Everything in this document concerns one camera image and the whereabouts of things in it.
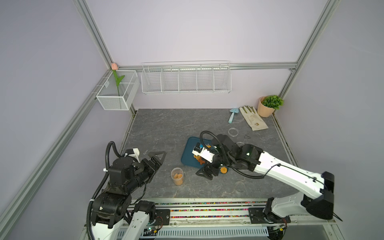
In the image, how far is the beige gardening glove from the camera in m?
1.13

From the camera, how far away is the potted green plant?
1.07 meters

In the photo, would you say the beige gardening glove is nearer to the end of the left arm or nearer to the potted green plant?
the potted green plant

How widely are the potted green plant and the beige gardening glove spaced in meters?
0.03
